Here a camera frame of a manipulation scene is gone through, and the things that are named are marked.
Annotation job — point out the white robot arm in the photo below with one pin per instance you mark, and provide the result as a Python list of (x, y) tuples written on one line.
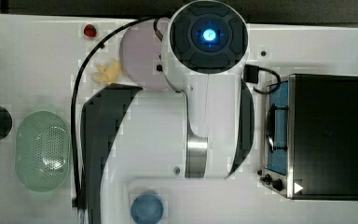
[(199, 125)]

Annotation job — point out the green plastic strainer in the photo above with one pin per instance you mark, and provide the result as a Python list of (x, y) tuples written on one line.
[(42, 151)]

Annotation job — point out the purple round plate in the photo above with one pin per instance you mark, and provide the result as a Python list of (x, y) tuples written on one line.
[(139, 54)]

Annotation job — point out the toy banana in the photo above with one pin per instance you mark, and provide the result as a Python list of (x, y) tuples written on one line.
[(109, 74)]

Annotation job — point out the blue cup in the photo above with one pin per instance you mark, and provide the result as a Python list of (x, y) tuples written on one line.
[(147, 209)]

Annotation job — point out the small toy strawberry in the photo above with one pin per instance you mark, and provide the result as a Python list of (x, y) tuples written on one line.
[(90, 31)]

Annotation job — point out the black toaster oven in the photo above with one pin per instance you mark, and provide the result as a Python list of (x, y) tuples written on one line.
[(311, 137)]

